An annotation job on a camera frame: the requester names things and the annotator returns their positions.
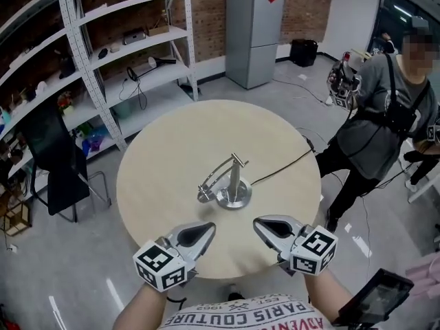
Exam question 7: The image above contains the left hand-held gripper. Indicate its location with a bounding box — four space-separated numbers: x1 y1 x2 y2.
133 221 217 292

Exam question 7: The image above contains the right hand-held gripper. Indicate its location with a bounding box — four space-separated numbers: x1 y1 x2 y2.
252 214 340 276

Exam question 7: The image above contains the silver desk lamp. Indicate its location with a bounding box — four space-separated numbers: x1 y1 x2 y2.
196 152 254 210

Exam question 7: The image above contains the person's left forearm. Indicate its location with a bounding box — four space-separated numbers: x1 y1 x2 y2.
111 282 168 330

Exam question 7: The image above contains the person's right forearm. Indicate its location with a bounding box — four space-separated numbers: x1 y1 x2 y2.
302 268 355 326

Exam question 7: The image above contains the black lamp with white shade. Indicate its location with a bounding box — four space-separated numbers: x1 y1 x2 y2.
126 56 177 82

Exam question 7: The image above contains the round wooden table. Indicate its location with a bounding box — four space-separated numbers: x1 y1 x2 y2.
115 98 323 281

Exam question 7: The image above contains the person's white printed shirt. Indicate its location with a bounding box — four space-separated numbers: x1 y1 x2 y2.
163 292 336 330

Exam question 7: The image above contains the black chest-mounted screen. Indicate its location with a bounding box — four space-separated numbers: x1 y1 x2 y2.
331 268 415 326

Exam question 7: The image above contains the blue purple plastic toy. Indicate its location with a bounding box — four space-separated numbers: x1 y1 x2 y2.
82 132 107 156

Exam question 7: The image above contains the green bucket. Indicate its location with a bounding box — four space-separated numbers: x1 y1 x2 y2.
115 100 133 120

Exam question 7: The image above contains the black office chair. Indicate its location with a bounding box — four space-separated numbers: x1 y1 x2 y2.
19 110 113 223

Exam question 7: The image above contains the pink garment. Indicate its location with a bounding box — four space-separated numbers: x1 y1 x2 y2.
405 252 440 309

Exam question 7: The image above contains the black floor speaker box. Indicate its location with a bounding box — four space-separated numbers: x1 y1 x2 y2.
290 38 319 68

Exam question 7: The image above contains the grey refrigerator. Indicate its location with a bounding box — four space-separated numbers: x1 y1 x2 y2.
225 0 286 90

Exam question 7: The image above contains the grey metal radio box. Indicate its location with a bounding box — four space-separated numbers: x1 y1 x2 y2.
122 28 146 46

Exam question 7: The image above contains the small wooden box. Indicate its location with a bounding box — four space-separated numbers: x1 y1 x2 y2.
147 24 170 37

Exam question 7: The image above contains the black vase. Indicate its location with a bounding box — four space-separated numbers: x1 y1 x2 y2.
58 56 76 80

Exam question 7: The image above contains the thin black looped cable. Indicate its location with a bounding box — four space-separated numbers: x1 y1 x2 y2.
118 67 147 109

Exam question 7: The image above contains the gold wire frame box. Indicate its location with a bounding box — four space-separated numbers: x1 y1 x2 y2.
0 201 34 237

